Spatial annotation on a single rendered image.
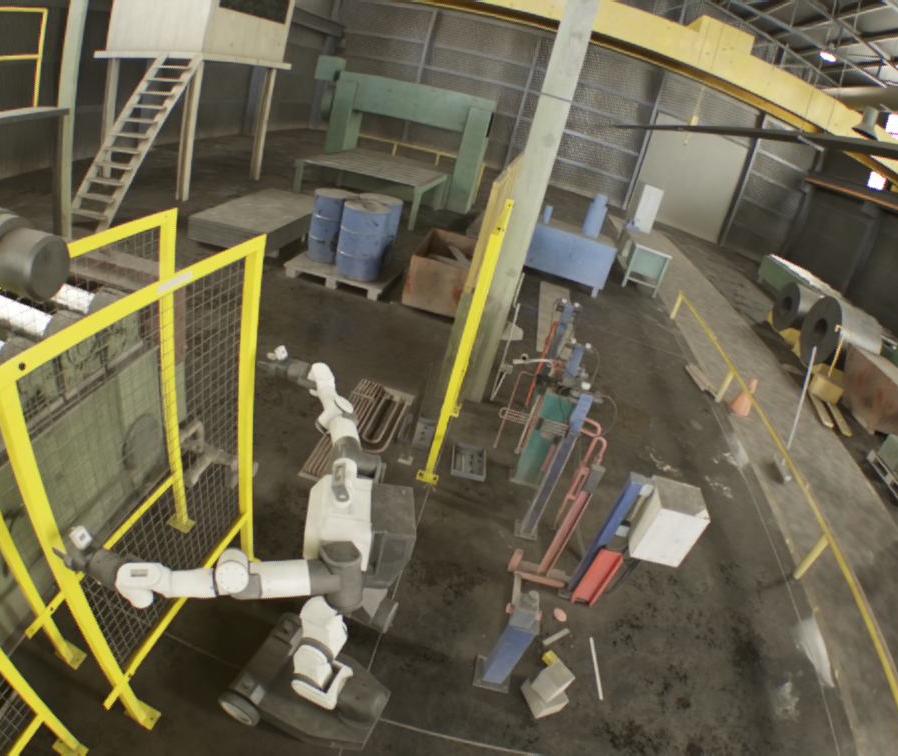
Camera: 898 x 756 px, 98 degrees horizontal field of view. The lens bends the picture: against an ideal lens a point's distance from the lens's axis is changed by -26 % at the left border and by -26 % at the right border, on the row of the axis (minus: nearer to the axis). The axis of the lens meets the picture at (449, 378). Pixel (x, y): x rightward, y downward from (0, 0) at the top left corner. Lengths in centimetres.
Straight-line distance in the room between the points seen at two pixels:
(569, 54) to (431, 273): 305
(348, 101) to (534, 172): 911
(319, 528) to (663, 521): 188
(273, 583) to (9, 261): 91
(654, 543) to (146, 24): 1043
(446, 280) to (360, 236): 115
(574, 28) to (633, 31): 1041
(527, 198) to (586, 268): 479
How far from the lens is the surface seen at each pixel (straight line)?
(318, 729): 243
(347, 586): 133
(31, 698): 223
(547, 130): 410
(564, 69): 413
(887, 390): 943
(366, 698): 230
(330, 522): 141
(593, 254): 877
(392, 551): 147
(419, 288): 608
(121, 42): 1097
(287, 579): 130
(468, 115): 1212
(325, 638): 197
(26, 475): 141
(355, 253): 632
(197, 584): 132
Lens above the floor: 245
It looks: 29 degrees down
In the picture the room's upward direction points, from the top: 15 degrees clockwise
